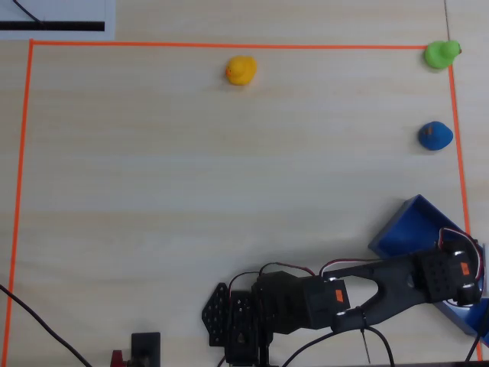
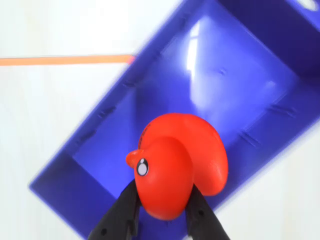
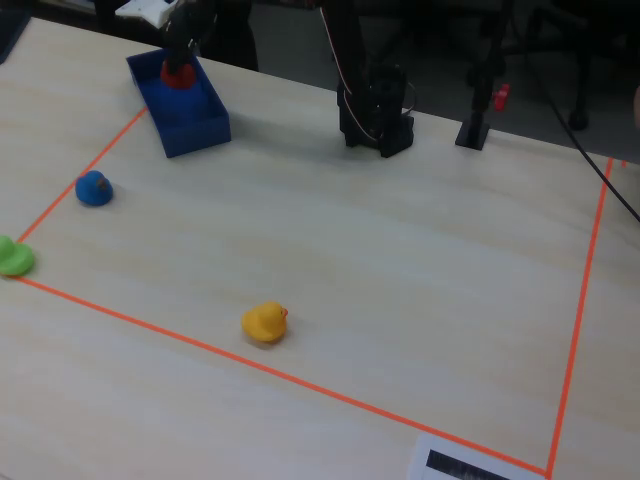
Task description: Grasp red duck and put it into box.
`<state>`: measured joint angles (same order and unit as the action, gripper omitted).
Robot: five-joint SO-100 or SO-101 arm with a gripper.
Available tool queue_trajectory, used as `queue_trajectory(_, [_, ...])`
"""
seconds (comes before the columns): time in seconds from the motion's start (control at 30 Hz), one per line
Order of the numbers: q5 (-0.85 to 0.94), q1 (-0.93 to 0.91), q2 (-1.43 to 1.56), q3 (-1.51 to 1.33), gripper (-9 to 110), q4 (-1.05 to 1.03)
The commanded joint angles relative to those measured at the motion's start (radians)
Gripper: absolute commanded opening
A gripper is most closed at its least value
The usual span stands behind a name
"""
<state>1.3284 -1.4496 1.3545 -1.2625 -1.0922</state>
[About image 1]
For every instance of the orange tape line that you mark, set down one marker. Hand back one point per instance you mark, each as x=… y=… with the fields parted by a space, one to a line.
x=461 y=172
x=229 y=45
x=22 y=153

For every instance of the black camera stand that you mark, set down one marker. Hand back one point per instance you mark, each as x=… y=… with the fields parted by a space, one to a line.
x=145 y=344

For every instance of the blue rubber duck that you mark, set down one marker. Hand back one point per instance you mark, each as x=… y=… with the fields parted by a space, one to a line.
x=435 y=137

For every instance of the green rubber duck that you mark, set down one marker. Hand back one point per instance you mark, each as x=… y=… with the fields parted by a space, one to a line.
x=439 y=55

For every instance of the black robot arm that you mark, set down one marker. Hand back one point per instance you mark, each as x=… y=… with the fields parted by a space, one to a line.
x=298 y=302

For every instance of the yellow rubber duck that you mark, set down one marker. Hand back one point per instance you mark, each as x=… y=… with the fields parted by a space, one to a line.
x=240 y=70

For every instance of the white paper with black bar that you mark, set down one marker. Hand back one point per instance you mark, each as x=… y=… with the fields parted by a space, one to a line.
x=76 y=11

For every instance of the blue open box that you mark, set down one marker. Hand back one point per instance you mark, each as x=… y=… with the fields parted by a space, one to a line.
x=412 y=229

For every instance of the black zip tie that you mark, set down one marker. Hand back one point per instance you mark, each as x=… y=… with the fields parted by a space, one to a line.
x=366 y=344

